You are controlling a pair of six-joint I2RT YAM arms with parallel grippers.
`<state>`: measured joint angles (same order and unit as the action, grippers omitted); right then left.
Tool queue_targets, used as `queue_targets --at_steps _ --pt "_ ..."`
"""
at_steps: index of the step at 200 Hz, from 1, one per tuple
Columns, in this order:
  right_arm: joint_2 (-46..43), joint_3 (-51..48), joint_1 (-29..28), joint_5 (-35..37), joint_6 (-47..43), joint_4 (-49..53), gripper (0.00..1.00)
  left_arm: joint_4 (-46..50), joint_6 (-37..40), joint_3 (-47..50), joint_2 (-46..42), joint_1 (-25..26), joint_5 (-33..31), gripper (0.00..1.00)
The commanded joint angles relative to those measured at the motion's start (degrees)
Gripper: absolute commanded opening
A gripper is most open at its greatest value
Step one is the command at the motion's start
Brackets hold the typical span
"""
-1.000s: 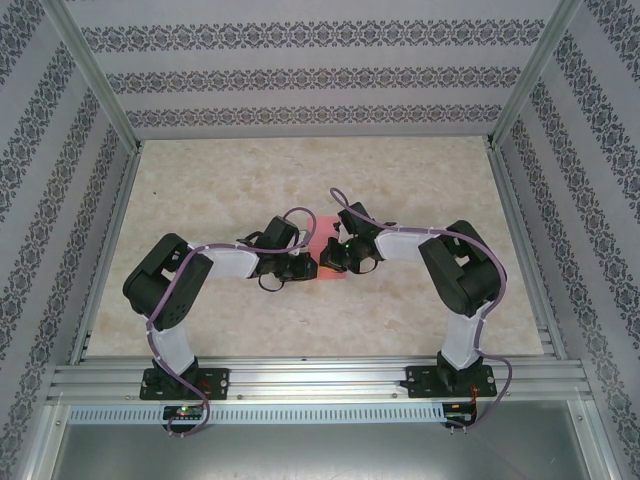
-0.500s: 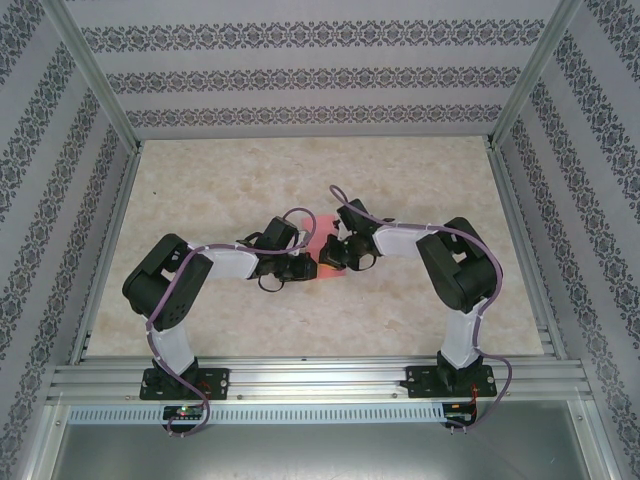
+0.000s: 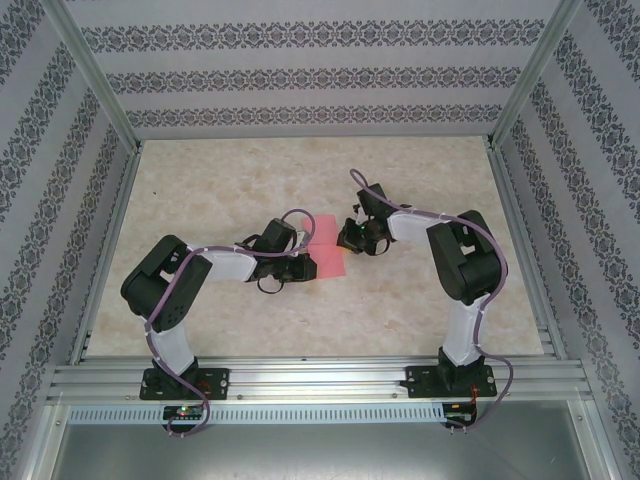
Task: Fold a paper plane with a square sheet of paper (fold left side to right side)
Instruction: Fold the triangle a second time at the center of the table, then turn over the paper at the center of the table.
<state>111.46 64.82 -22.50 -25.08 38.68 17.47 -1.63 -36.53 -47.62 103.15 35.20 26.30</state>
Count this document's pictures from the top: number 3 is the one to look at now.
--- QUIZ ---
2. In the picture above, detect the aluminium frame post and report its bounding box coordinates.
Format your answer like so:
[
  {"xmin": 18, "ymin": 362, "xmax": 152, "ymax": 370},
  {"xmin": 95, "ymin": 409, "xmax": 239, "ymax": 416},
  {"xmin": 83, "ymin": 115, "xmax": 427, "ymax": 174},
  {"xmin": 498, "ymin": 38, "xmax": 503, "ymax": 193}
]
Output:
[
  {"xmin": 39, "ymin": 0, "xmax": 142, "ymax": 156},
  {"xmin": 487, "ymin": 0, "xmax": 586, "ymax": 151}
]

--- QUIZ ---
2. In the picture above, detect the aluminium mounting rail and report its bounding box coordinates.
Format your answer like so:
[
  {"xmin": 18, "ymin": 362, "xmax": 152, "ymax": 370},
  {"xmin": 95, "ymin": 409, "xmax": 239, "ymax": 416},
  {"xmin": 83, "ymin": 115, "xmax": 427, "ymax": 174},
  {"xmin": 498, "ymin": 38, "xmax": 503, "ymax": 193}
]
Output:
[{"xmin": 47, "ymin": 354, "xmax": 594, "ymax": 405}]

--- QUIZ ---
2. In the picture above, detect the pink paper sheet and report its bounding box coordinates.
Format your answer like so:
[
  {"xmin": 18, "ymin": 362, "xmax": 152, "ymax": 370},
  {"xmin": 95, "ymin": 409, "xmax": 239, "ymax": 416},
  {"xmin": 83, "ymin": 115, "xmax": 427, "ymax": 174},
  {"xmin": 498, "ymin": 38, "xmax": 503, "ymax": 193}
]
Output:
[{"xmin": 301, "ymin": 214, "xmax": 347, "ymax": 279}]

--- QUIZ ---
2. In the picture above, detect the grey metal shelf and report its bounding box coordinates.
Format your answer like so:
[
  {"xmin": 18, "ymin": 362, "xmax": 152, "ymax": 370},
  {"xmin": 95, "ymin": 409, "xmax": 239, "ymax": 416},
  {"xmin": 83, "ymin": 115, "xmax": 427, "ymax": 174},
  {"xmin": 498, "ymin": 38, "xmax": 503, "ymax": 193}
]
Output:
[{"xmin": 47, "ymin": 399, "xmax": 614, "ymax": 480}]

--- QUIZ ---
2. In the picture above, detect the small controller board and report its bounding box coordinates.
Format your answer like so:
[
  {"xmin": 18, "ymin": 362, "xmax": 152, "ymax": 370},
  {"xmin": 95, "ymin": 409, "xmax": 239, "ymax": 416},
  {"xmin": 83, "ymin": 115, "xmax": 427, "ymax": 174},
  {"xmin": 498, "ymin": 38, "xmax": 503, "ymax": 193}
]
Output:
[
  {"xmin": 444, "ymin": 402, "xmax": 476, "ymax": 424},
  {"xmin": 163, "ymin": 405, "xmax": 206, "ymax": 420}
]

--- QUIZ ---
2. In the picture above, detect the aluminium side rail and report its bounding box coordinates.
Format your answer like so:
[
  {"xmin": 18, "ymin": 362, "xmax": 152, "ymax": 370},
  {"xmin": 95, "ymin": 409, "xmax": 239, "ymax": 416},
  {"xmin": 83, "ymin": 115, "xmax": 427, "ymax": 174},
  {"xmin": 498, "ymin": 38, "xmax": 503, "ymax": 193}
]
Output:
[
  {"xmin": 485, "ymin": 139, "xmax": 571, "ymax": 361},
  {"xmin": 67, "ymin": 142, "xmax": 145, "ymax": 366}
]

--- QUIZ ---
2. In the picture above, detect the slotted cable duct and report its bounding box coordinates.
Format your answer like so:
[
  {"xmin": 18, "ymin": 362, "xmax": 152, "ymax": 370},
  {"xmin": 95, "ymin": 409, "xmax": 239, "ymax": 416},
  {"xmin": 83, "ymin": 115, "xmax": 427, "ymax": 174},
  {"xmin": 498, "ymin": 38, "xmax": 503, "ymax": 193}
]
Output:
[{"xmin": 67, "ymin": 402, "xmax": 447, "ymax": 426}]

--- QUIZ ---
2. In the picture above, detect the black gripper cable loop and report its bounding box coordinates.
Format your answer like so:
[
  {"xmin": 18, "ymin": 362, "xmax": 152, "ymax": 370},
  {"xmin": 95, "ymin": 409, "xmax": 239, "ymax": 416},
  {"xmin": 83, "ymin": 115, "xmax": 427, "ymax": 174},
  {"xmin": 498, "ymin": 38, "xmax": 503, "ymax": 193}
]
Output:
[
  {"xmin": 367, "ymin": 234, "xmax": 396, "ymax": 257},
  {"xmin": 255, "ymin": 274, "xmax": 286, "ymax": 296}
]

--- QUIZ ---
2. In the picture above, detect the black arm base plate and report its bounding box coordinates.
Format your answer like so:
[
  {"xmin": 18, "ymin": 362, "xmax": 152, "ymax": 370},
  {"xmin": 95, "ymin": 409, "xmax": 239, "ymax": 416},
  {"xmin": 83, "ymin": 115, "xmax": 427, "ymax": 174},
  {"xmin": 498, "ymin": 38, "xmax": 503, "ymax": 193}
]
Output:
[
  {"xmin": 405, "ymin": 364, "xmax": 497, "ymax": 400},
  {"xmin": 141, "ymin": 368, "xmax": 231, "ymax": 401}
]

